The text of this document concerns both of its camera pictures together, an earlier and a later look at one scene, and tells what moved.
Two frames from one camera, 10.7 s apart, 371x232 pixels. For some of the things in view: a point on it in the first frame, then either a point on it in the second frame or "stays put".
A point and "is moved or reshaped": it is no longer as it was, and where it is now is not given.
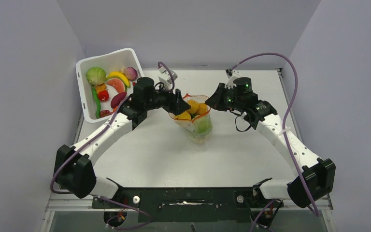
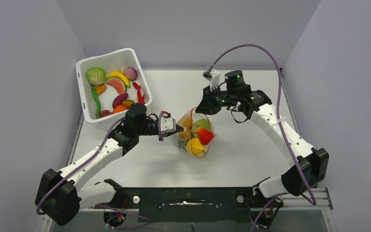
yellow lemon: x=194 y=106 -> x=184 y=135
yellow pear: x=185 y=116 -> x=193 y=146
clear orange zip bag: x=199 y=128 is moved or reshaped
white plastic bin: x=111 y=62 stays put
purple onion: x=131 y=73 stays put
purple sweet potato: x=116 y=99 stays put
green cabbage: x=96 y=76 stays put
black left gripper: x=175 y=104 -> x=178 y=129
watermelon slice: x=118 y=85 stays put
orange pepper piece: x=102 y=87 stays put
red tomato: x=103 y=95 -> x=205 y=136
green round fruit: x=202 y=125 is moved or reshaped
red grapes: x=105 y=113 stays put
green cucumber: x=97 y=103 stays put
